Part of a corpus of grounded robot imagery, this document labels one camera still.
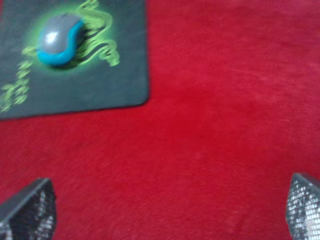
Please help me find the grey and blue wireless mouse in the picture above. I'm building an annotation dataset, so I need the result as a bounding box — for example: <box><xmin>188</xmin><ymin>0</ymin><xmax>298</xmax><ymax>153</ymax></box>
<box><xmin>36</xmin><ymin>13</ymin><xmax>84</xmax><ymax>66</ymax></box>

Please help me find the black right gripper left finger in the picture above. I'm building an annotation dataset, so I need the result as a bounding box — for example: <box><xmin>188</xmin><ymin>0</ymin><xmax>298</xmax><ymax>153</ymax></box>
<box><xmin>0</xmin><ymin>178</ymin><xmax>56</xmax><ymax>240</ymax></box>

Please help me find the red felt table cloth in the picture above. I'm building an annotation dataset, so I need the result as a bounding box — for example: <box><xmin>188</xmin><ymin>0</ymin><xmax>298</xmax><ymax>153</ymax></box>
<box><xmin>0</xmin><ymin>0</ymin><xmax>320</xmax><ymax>240</ymax></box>

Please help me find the black green logo mouse pad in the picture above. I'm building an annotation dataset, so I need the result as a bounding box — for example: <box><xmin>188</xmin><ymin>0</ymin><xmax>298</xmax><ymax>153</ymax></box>
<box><xmin>0</xmin><ymin>0</ymin><xmax>150</xmax><ymax>120</ymax></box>

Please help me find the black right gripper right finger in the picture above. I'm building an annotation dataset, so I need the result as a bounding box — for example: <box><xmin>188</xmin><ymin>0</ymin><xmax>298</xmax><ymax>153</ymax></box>
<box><xmin>285</xmin><ymin>173</ymin><xmax>320</xmax><ymax>240</ymax></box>

